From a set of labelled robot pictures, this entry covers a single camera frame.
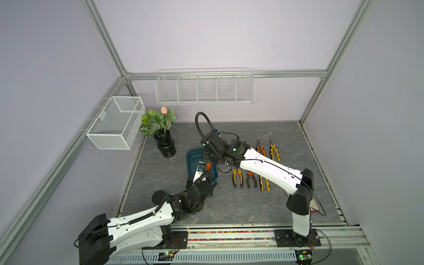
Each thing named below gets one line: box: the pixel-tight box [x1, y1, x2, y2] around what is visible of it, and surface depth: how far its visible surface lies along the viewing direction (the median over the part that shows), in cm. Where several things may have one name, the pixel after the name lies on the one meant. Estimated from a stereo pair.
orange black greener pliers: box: [255, 138, 267, 157], surface depth 107 cm
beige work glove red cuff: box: [310, 202, 321, 214], surface depth 85 cm
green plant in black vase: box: [138, 106, 178, 158], surface depth 89 cm
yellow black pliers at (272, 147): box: [269, 139, 282, 162], surface depth 107 cm
